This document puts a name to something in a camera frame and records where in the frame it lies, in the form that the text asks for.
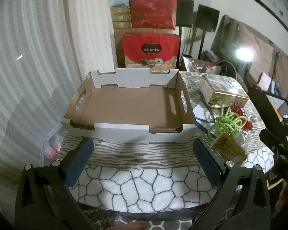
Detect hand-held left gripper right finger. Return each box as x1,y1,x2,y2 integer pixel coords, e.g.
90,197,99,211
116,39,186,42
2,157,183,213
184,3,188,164
193,138,271,230

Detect grey white patterned blanket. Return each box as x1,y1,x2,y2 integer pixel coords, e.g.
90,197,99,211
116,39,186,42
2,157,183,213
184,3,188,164
55,71,276,230

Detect crinkled clear plastic bag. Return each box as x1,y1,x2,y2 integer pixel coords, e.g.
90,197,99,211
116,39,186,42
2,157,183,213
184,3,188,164
182,56,216,73

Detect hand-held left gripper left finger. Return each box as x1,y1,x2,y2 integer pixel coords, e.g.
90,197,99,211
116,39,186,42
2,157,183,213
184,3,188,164
14,136,111,230

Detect blue tissue pack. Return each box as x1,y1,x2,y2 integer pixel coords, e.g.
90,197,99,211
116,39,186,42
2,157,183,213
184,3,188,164
108,0,131,7

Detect small gold tissue pack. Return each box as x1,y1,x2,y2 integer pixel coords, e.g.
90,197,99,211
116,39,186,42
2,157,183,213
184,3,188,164
210,133,249,167

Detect person's left hand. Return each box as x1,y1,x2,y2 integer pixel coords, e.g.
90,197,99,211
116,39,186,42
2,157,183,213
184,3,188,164
112,221,148,230

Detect white cardboard tray box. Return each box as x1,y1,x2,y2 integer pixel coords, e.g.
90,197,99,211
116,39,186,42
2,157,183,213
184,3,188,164
60,68,197,145

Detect red cable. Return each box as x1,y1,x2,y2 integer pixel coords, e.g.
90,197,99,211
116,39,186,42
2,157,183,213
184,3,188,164
230,102,253,132

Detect black speaker on stand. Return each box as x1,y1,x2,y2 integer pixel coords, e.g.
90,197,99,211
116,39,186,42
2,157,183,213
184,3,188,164
176,0,194,55
194,4,220,58

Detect clear plastic bag pink contents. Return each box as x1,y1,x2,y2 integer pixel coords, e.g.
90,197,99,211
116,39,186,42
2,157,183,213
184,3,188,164
38,125,65,168

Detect large gold tissue pack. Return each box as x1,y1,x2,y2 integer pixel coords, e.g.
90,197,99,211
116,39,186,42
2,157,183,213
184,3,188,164
199,75,250,108

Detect red gift box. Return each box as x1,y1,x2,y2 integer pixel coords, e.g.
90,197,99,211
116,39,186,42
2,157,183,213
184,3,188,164
130,0,177,29

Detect black television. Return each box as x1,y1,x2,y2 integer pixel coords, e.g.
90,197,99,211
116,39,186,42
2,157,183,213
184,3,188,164
210,15,288,106

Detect white striped curtain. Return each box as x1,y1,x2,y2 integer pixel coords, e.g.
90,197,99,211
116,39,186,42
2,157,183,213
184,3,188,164
0,0,118,173

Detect red gift bag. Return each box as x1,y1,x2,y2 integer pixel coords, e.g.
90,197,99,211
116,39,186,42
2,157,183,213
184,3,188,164
122,20,180,68

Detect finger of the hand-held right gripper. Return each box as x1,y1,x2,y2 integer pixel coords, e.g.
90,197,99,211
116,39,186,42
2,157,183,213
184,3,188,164
248,84,285,127
259,125,288,154

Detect green cable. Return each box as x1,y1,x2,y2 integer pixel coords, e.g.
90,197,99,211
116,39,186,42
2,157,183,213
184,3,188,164
208,107,249,140

